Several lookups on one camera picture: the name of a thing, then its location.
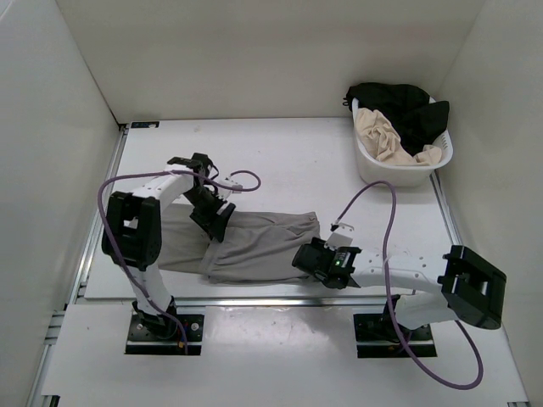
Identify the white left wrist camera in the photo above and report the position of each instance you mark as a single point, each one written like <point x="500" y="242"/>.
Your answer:
<point x="227" y="186"/>

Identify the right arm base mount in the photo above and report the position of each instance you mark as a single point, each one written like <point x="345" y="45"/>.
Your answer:
<point x="376" y="339"/>

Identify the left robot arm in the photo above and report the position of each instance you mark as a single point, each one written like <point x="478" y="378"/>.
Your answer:
<point x="133" y="238"/>

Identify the black garment in basket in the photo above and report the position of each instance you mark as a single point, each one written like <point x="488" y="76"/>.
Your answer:
<point x="417" y="119"/>

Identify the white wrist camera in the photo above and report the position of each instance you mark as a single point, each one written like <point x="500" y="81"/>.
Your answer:
<point x="342" y="235"/>
<point x="227" y="186"/>

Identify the blue label sticker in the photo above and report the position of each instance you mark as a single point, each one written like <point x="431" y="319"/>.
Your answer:
<point x="145" y="124"/>

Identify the beige garment in basket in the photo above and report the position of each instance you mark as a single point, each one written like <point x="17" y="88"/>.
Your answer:
<point x="382" y="141"/>

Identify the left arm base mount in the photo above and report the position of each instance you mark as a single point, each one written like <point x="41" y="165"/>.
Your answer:
<point x="160" y="335"/>

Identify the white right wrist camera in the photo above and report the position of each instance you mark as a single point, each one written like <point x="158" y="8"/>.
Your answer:
<point x="342" y="235"/>

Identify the grey trousers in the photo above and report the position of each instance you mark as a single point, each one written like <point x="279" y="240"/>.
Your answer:
<point x="258" y="247"/>

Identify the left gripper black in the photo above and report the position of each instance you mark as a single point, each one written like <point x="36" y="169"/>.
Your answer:
<point x="211" y="221"/>

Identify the white laundry basket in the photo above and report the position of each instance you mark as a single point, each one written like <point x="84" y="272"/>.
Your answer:
<point x="400" y="176"/>

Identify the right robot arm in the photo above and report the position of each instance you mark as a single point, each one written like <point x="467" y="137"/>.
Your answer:
<point x="458" y="286"/>

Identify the aluminium front rail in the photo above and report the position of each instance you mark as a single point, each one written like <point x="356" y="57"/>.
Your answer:
<point x="280" y="302"/>

